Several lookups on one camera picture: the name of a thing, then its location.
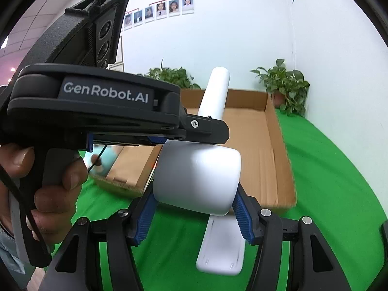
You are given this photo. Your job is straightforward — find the white hair dryer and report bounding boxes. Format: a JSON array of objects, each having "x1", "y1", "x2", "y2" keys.
[{"x1": 152, "y1": 66, "x2": 243, "y2": 218}]

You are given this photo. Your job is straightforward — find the person's left hand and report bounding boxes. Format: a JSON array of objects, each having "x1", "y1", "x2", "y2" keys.
[{"x1": 1, "y1": 144, "x2": 88, "y2": 245}]

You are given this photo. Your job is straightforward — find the left potted plant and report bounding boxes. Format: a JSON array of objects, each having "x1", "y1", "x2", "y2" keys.
[{"x1": 138, "y1": 59, "x2": 201, "y2": 89}]

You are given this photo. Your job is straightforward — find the potted plant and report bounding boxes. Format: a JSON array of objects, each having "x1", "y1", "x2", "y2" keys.
[
  {"x1": 251, "y1": 58, "x2": 310, "y2": 116},
  {"x1": 138, "y1": 59, "x2": 201, "y2": 89}
]

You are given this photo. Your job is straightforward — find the green table cloth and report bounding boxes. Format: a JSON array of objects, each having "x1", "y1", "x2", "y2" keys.
[{"x1": 45, "y1": 108, "x2": 388, "y2": 291}]

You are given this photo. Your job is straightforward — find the brown cardboard box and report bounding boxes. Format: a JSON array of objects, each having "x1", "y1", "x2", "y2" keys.
[{"x1": 90, "y1": 89, "x2": 297, "y2": 213}]

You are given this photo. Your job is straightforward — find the pink pig plush toy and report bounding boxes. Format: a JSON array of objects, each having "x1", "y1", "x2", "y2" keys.
[{"x1": 83, "y1": 145, "x2": 124, "y2": 177}]

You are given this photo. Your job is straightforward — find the white rectangular device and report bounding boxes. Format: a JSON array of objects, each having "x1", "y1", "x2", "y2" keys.
[{"x1": 196, "y1": 213, "x2": 245, "y2": 276}]

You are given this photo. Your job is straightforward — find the right potted plant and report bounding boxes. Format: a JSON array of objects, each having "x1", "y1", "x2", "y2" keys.
[{"x1": 251, "y1": 58, "x2": 310, "y2": 116}]

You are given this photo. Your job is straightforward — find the portrait photos on wall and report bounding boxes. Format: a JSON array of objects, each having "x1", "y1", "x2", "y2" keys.
[{"x1": 122, "y1": 0, "x2": 195, "y2": 31}]

